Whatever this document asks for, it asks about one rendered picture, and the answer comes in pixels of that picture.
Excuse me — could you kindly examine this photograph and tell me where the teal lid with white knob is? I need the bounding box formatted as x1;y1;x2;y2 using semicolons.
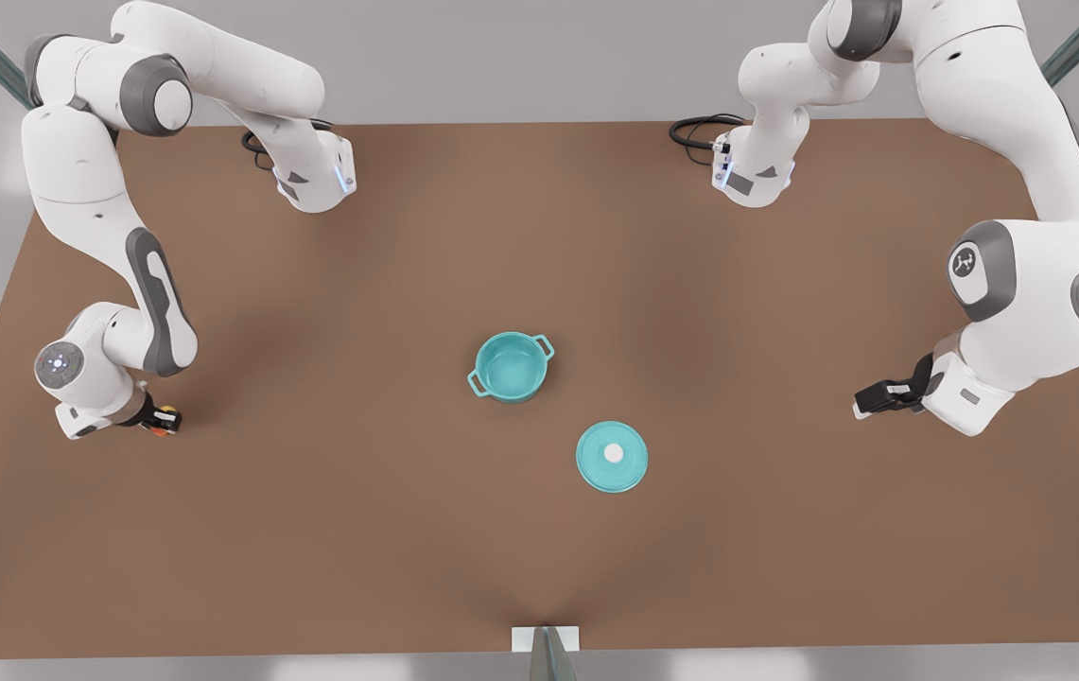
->
576;421;650;494

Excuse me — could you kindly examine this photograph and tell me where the black cable loop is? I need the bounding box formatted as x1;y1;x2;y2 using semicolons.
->
669;113;752;167
241;117;336;172

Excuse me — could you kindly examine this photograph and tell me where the teal pot with two handles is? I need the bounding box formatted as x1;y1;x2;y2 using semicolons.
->
467;331;556;405

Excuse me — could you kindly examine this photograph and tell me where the silver frame post with foot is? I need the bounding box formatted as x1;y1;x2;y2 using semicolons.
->
512;625;582;681

